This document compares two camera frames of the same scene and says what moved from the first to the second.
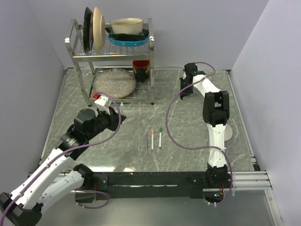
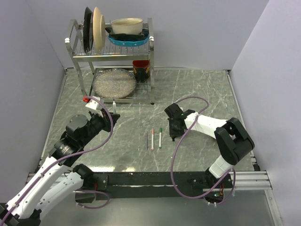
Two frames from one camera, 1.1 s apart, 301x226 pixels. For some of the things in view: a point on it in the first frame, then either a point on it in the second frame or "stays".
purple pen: (146, 141) stays
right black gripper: (186, 92) to (173, 133)
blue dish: (128, 37) stays
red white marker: (153, 132) stays
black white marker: (121, 107) to (114, 107)
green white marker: (160, 138) stays
